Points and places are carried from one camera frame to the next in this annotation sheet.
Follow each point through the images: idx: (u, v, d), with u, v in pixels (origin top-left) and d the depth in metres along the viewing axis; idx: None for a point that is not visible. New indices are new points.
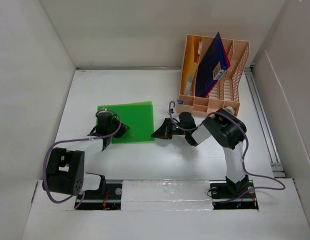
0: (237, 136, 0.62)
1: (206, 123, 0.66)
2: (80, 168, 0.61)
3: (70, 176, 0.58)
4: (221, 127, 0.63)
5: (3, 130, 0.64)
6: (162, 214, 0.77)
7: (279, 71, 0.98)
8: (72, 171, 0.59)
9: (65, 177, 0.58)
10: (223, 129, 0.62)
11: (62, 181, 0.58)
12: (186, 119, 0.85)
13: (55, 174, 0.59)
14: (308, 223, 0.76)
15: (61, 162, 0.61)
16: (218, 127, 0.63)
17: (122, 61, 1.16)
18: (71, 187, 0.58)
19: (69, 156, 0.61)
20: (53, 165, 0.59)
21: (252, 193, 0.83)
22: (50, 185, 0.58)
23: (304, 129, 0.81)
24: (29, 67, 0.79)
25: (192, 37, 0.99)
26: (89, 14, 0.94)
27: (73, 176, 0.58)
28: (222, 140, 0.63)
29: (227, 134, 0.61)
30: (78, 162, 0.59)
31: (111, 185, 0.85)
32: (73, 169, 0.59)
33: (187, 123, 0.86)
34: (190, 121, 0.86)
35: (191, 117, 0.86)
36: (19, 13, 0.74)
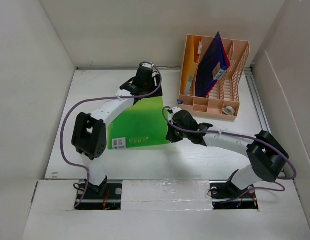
0: (281, 167, 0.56)
1: (250, 154, 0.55)
2: (102, 137, 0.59)
3: (91, 142, 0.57)
4: (269, 159, 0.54)
5: (3, 130, 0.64)
6: (162, 214, 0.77)
7: (279, 71, 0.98)
8: (94, 137, 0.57)
9: (88, 144, 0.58)
10: (269, 161, 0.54)
11: (85, 145, 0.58)
12: (181, 116, 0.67)
13: (80, 138, 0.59)
14: (308, 223, 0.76)
15: (86, 125, 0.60)
16: (267, 159, 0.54)
17: (123, 61, 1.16)
18: (93, 153, 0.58)
19: (94, 120, 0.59)
20: (78, 128, 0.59)
21: (252, 193, 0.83)
22: (75, 146, 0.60)
23: (305, 129, 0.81)
24: (29, 68, 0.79)
25: (192, 37, 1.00)
26: (89, 13, 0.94)
27: (93, 145, 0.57)
28: (265, 174, 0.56)
29: (273, 167, 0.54)
30: (98, 132, 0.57)
31: (111, 185, 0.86)
32: (94, 137, 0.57)
33: (183, 120, 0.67)
34: (187, 118, 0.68)
35: (186, 112, 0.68)
36: (19, 13, 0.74)
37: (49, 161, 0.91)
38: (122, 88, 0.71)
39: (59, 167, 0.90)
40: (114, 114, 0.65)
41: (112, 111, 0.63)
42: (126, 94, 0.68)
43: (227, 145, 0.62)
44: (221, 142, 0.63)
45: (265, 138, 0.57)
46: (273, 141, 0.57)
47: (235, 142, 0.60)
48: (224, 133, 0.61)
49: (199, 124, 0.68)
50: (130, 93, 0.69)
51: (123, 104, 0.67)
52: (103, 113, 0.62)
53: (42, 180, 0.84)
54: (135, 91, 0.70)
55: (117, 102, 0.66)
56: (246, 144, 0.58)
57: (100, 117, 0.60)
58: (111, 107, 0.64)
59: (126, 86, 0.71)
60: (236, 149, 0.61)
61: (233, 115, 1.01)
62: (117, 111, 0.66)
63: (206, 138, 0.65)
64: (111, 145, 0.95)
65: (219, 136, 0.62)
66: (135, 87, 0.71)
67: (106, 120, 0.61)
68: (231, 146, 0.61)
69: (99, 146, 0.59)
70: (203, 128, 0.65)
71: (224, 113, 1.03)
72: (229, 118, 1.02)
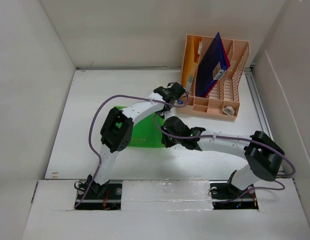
0: (279, 165, 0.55)
1: (248, 156, 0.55)
2: (128, 134, 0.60)
3: (116, 137, 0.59)
4: (266, 159, 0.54)
5: (2, 130, 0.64)
6: (162, 214, 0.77)
7: (279, 71, 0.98)
8: (121, 133, 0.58)
9: (114, 138, 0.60)
10: (268, 161, 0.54)
11: (110, 138, 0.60)
12: (172, 123, 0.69)
13: (108, 130, 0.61)
14: (308, 223, 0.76)
15: (117, 120, 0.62)
16: (264, 160, 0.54)
17: (123, 61, 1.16)
18: (116, 147, 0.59)
19: (124, 117, 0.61)
20: (108, 120, 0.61)
21: (252, 193, 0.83)
22: (102, 136, 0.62)
23: (305, 129, 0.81)
24: (29, 68, 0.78)
25: (192, 37, 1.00)
26: (89, 13, 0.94)
27: (118, 140, 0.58)
28: (265, 174, 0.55)
29: (272, 167, 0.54)
30: (125, 130, 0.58)
31: (111, 185, 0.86)
32: (120, 133, 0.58)
33: (174, 126, 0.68)
34: (178, 124, 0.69)
35: (176, 119, 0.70)
36: (19, 13, 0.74)
37: (49, 162, 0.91)
38: (156, 92, 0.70)
39: (59, 167, 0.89)
40: (143, 116, 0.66)
41: (142, 111, 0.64)
42: (158, 97, 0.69)
43: (222, 149, 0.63)
44: (217, 146, 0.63)
45: (261, 138, 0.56)
46: (268, 141, 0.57)
47: (231, 145, 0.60)
48: (219, 137, 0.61)
49: (191, 129, 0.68)
50: (161, 98, 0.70)
51: (153, 108, 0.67)
52: (133, 112, 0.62)
53: (42, 180, 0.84)
54: (167, 96, 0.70)
55: (148, 104, 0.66)
56: (242, 147, 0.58)
57: (130, 115, 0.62)
58: (142, 107, 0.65)
59: (160, 90, 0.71)
60: (233, 152, 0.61)
61: (233, 115, 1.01)
62: (147, 113, 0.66)
63: (200, 143, 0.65)
64: None
65: (214, 140, 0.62)
66: (168, 92, 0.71)
67: (135, 120, 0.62)
68: (227, 149, 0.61)
69: (123, 142, 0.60)
70: (196, 132, 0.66)
71: (224, 113, 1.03)
72: (229, 118, 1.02)
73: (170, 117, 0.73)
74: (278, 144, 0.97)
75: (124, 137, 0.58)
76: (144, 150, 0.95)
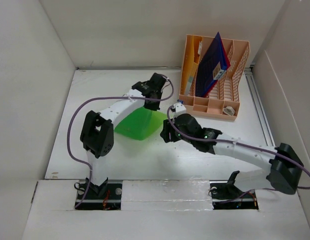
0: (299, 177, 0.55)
1: (273, 170, 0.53)
2: (109, 137, 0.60)
3: (98, 142, 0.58)
4: (291, 174, 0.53)
5: (2, 130, 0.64)
6: (162, 214, 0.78)
7: (279, 71, 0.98)
8: (101, 137, 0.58)
9: (95, 143, 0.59)
10: (292, 176, 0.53)
11: (91, 144, 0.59)
12: (186, 122, 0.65)
13: (88, 136, 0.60)
14: (308, 223, 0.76)
15: (95, 124, 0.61)
16: (289, 175, 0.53)
17: (123, 61, 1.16)
18: (99, 152, 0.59)
19: (103, 120, 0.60)
20: (87, 126, 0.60)
21: (252, 193, 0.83)
22: (83, 143, 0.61)
23: (305, 129, 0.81)
24: (29, 68, 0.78)
25: (192, 37, 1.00)
26: (89, 13, 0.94)
27: (100, 145, 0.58)
28: (286, 187, 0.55)
29: (295, 182, 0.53)
30: (105, 133, 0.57)
31: (111, 185, 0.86)
32: (101, 138, 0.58)
33: (188, 126, 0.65)
34: (192, 123, 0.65)
35: (190, 118, 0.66)
36: (19, 13, 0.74)
37: (49, 162, 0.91)
38: (134, 88, 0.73)
39: (59, 167, 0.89)
40: (123, 115, 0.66)
41: (121, 111, 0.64)
42: (137, 94, 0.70)
43: (241, 157, 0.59)
44: (235, 153, 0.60)
45: (286, 151, 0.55)
46: (292, 154, 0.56)
47: (254, 156, 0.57)
48: (239, 144, 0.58)
49: (204, 130, 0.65)
50: (141, 94, 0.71)
51: (133, 105, 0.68)
52: (112, 112, 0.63)
53: (42, 180, 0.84)
54: (146, 91, 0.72)
55: (127, 102, 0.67)
56: (267, 159, 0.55)
57: (109, 117, 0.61)
58: (121, 107, 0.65)
59: (138, 86, 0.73)
60: (253, 163, 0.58)
61: (233, 115, 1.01)
62: (127, 111, 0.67)
63: (217, 148, 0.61)
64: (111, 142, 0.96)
65: (233, 147, 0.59)
66: (147, 87, 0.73)
67: (114, 120, 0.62)
68: (247, 158, 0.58)
69: (105, 146, 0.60)
70: (210, 134, 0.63)
71: (224, 113, 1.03)
72: (229, 118, 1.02)
73: (183, 114, 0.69)
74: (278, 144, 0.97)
75: (105, 141, 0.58)
76: (144, 150, 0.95)
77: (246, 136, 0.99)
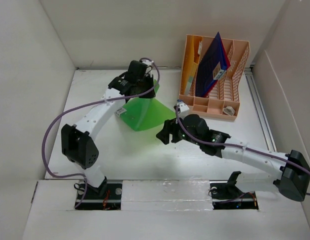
0: (307, 185, 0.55)
1: (284, 178, 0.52)
2: (91, 149, 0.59)
3: (80, 156, 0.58)
4: (301, 182, 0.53)
5: (2, 130, 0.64)
6: (162, 214, 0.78)
7: (279, 71, 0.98)
8: (82, 150, 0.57)
9: (78, 157, 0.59)
10: (302, 185, 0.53)
11: (74, 157, 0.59)
12: (196, 124, 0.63)
13: (69, 150, 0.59)
14: (308, 223, 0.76)
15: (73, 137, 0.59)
16: (299, 183, 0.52)
17: (123, 61, 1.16)
18: (85, 165, 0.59)
19: (80, 133, 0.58)
20: (65, 141, 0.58)
21: (252, 193, 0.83)
22: (67, 156, 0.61)
23: (305, 129, 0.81)
24: (29, 68, 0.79)
25: (192, 37, 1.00)
26: (89, 13, 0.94)
27: (83, 159, 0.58)
28: (294, 195, 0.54)
29: (304, 190, 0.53)
30: (84, 148, 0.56)
31: (111, 185, 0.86)
32: (82, 153, 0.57)
33: (197, 129, 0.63)
34: (202, 125, 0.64)
35: (200, 120, 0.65)
36: (19, 13, 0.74)
37: (49, 162, 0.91)
38: (111, 87, 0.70)
39: (59, 167, 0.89)
40: (101, 121, 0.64)
41: (98, 119, 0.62)
42: (114, 95, 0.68)
43: (250, 162, 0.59)
44: (243, 159, 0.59)
45: (297, 159, 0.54)
46: (303, 161, 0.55)
47: (264, 162, 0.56)
48: (249, 149, 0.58)
49: (211, 132, 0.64)
50: (118, 92, 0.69)
51: (111, 108, 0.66)
52: (89, 122, 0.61)
53: (42, 180, 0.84)
54: (124, 89, 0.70)
55: (104, 107, 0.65)
56: (277, 166, 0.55)
57: (86, 128, 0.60)
58: (98, 113, 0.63)
59: (116, 84, 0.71)
60: (261, 169, 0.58)
61: (233, 115, 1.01)
62: (105, 116, 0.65)
63: (225, 152, 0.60)
64: (111, 143, 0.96)
65: (242, 152, 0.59)
66: (125, 83, 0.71)
67: (93, 129, 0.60)
68: (256, 164, 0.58)
69: (90, 157, 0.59)
70: (218, 137, 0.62)
71: (224, 113, 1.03)
72: (229, 117, 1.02)
73: (190, 115, 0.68)
74: (278, 144, 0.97)
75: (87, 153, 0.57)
76: (144, 150, 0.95)
77: (246, 136, 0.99)
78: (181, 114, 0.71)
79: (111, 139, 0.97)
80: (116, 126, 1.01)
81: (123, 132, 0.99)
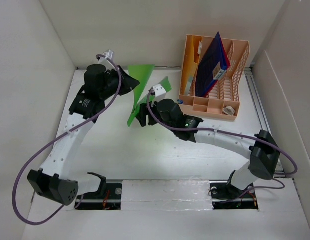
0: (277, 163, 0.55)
1: (253, 157, 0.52)
2: (66, 187, 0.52)
3: (57, 198, 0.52)
4: (270, 160, 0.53)
5: (2, 131, 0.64)
6: (162, 214, 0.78)
7: (279, 71, 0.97)
8: (56, 196, 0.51)
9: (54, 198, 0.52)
10: (270, 163, 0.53)
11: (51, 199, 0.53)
12: (170, 109, 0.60)
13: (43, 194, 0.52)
14: (308, 223, 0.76)
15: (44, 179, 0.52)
16: (268, 161, 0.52)
17: (123, 61, 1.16)
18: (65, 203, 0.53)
19: (48, 177, 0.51)
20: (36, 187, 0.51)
21: (252, 193, 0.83)
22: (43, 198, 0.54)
23: (304, 129, 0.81)
24: (29, 68, 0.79)
25: (192, 37, 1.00)
26: (89, 13, 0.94)
27: (61, 200, 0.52)
28: (263, 174, 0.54)
29: (273, 168, 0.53)
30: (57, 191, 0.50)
31: (111, 185, 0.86)
32: (57, 195, 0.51)
33: (171, 113, 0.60)
34: (176, 110, 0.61)
35: (174, 104, 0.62)
36: (19, 14, 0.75)
37: None
38: (72, 111, 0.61)
39: None
40: (71, 154, 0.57)
41: (66, 156, 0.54)
42: (78, 121, 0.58)
43: (222, 144, 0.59)
44: (216, 141, 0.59)
45: (265, 138, 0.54)
46: (272, 140, 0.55)
47: (235, 143, 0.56)
48: (220, 132, 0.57)
49: (185, 116, 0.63)
50: (82, 117, 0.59)
51: (78, 138, 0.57)
52: (56, 163, 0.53)
53: None
54: (87, 112, 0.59)
55: (69, 140, 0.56)
56: (247, 147, 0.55)
57: (54, 170, 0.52)
58: (64, 150, 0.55)
59: (77, 107, 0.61)
60: (233, 150, 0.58)
61: (233, 115, 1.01)
62: (74, 149, 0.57)
63: (198, 136, 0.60)
64: (111, 143, 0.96)
65: (214, 135, 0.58)
66: (87, 103, 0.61)
67: (63, 169, 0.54)
68: (228, 146, 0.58)
69: (68, 195, 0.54)
70: (192, 122, 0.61)
71: (224, 113, 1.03)
72: (229, 118, 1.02)
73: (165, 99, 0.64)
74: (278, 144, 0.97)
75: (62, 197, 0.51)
76: (144, 150, 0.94)
77: None
78: (158, 98, 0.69)
79: (112, 139, 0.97)
80: (116, 126, 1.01)
81: (123, 132, 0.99)
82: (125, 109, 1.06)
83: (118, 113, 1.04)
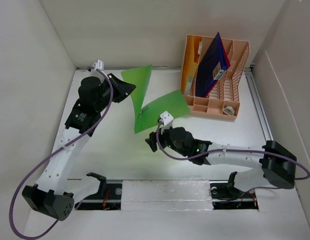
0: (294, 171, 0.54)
1: (267, 170, 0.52)
2: (61, 203, 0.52)
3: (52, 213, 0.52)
4: (285, 169, 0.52)
5: (2, 130, 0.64)
6: (162, 214, 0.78)
7: (279, 71, 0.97)
8: (51, 211, 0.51)
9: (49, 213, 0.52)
10: (286, 171, 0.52)
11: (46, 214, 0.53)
12: (183, 138, 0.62)
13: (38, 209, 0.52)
14: (308, 223, 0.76)
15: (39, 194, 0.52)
16: (283, 171, 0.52)
17: (123, 61, 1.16)
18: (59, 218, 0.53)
19: (43, 192, 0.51)
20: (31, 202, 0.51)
21: (252, 193, 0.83)
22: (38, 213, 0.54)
23: (304, 129, 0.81)
24: (29, 68, 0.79)
25: (192, 37, 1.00)
26: (89, 13, 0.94)
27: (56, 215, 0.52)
28: (283, 183, 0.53)
29: (290, 175, 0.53)
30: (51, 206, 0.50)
31: (111, 185, 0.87)
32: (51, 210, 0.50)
33: (185, 142, 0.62)
34: (189, 138, 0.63)
35: (187, 133, 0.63)
36: (20, 14, 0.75)
37: None
38: (68, 125, 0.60)
39: None
40: (67, 168, 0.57)
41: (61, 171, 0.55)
42: (73, 135, 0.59)
43: (234, 162, 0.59)
44: (228, 160, 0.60)
45: (274, 148, 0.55)
46: (281, 149, 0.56)
47: (245, 158, 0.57)
48: (229, 150, 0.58)
49: (197, 142, 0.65)
50: (78, 131, 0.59)
51: (73, 152, 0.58)
52: (51, 178, 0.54)
53: None
54: (82, 124, 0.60)
55: (64, 154, 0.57)
56: (258, 160, 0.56)
57: (49, 186, 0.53)
58: (59, 164, 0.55)
59: (73, 120, 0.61)
60: (246, 165, 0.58)
61: (233, 115, 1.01)
62: (69, 164, 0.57)
63: (210, 158, 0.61)
64: (111, 143, 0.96)
65: (224, 154, 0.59)
66: (84, 117, 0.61)
67: (58, 184, 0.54)
68: (239, 162, 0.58)
69: (64, 210, 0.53)
70: (203, 147, 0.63)
71: (224, 113, 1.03)
72: (229, 118, 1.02)
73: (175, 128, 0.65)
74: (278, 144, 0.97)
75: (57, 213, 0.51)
76: (144, 150, 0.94)
77: (246, 136, 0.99)
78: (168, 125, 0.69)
79: (112, 139, 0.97)
80: (116, 126, 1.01)
81: (123, 132, 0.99)
82: (125, 109, 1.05)
83: (118, 113, 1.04)
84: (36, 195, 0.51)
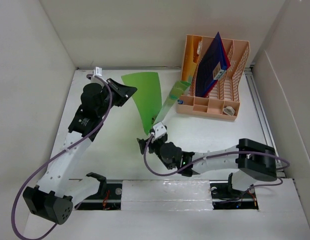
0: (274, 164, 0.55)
1: (245, 169, 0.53)
2: (61, 205, 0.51)
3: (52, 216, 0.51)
4: (263, 165, 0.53)
5: (2, 131, 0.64)
6: (162, 214, 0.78)
7: (279, 71, 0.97)
8: (51, 212, 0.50)
9: (48, 216, 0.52)
10: (265, 166, 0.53)
11: (45, 216, 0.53)
12: (175, 154, 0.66)
13: (38, 211, 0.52)
14: (308, 223, 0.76)
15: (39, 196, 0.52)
16: (262, 166, 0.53)
17: (123, 61, 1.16)
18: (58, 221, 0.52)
19: (43, 194, 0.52)
20: (31, 204, 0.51)
21: (252, 193, 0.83)
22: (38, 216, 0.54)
23: (304, 129, 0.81)
24: (28, 68, 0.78)
25: (192, 37, 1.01)
26: (89, 13, 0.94)
27: (55, 218, 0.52)
28: (266, 177, 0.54)
29: (271, 169, 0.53)
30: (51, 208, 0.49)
31: (111, 185, 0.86)
32: (51, 212, 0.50)
33: (176, 157, 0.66)
34: (179, 152, 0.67)
35: (177, 148, 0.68)
36: (20, 14, 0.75)
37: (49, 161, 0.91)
38: (72, 129, 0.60)
39: None
40: (69, 171, 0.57)
41: (63, 173, 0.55)
42: (76, 138, 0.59)
43: (216, 167, 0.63)
44: (210, 166, 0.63)
45: (248, 145, 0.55)
46: (255, 144, 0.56)
47: (223, 162, 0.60)
48: (209, 157, 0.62)
49: (184, 155, 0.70)
50: (81, 135, 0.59)
51: (76, 155, 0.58)
52: (52, 180, 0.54)
53: None
54: (86, 129, 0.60)
55: (66, 157, 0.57)
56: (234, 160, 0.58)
57: (50, 188, 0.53)
58: (61, 167, 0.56)
59: (76, 124, 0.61)
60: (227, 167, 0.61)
61: (233, 115, 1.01)
62: (71, 166, 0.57)
63: (195, 168, 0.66)
64: (111, 143, 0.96)
65: (205, 162, 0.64)
66: (87, 122, 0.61)
67: (59, 186, 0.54)
68: (220, 166, 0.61)
69: (63, 213, 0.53)
70: (188, 158, 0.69)
71: (224, 113, 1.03)
72: (229, 118, 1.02)
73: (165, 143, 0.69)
74: (278, 144, 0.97)
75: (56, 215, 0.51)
76: None
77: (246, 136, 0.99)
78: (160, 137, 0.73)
79: (112, 139, 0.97)
80: (116, 126, 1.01)
81: (123, 133, 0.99)
82: (125, 109, 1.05)
83: (118, 113, 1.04)
84: (37, 197, 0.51)
